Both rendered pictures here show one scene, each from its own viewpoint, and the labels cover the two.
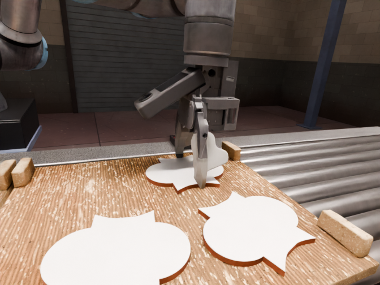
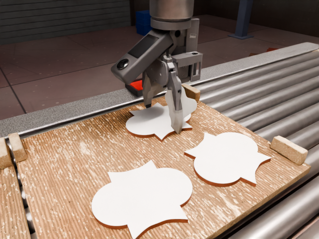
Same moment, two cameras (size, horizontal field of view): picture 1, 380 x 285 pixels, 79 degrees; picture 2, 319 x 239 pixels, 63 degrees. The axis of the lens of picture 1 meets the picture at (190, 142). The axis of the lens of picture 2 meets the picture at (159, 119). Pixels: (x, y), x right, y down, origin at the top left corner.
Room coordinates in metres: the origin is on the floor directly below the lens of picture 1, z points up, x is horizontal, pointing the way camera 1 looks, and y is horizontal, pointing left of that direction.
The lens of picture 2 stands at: (-0.07, 0.09, 1.23)
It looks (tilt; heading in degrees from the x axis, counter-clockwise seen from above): 32 degrees down; 349
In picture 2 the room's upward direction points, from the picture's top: straight up
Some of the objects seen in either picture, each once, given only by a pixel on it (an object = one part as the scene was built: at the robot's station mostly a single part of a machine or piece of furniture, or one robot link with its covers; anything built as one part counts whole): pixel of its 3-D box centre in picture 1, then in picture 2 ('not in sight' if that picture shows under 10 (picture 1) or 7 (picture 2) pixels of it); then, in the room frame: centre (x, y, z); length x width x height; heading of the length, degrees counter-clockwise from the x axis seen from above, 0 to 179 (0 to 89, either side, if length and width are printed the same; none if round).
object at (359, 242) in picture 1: (342, 230); (288, 149); (0.23, -0.19, 0.95); 0.06 x 0.02 x 0.03; 22
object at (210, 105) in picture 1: (207, 94); (173, 51); (0.39, -0.02, 1.08); 0.09 x 0.08 x 0.12; 112
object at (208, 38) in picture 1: (206, 43); (170, 5); (0.39, -0.02, 1.16); 0.08 x 0.08 x 0.05
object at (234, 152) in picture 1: (230, 150); (190, 92); (0.48, -0.09, 0.95); 0.06 x 0.02 x 0.03; 22
